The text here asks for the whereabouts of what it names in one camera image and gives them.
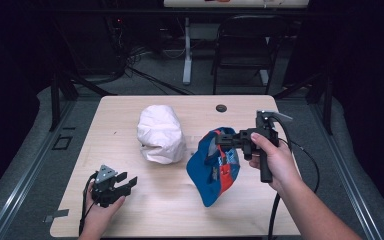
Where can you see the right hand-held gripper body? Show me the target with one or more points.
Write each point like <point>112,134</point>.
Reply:
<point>263,128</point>

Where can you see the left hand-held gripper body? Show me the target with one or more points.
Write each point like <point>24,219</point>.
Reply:
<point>106,186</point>

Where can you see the blue and orange cap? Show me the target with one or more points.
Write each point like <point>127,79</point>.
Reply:
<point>200,166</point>

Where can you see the person's left hand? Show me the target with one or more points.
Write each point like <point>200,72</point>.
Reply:
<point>96,216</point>

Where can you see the person's right hand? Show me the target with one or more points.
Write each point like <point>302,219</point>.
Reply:
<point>283,166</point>

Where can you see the dark round table grommet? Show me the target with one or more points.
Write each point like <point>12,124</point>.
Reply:
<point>221,108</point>

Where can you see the grey tape strip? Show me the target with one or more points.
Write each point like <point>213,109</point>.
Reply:
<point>56,215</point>

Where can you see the white cap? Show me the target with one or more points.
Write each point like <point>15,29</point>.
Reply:
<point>161,133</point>

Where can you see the black metal stand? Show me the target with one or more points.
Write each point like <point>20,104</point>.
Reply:
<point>328,103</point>
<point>56,100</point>

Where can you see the black folding chair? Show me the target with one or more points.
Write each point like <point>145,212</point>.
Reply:
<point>246,43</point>

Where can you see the white desk leg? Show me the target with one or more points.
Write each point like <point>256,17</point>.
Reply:
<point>187,50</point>

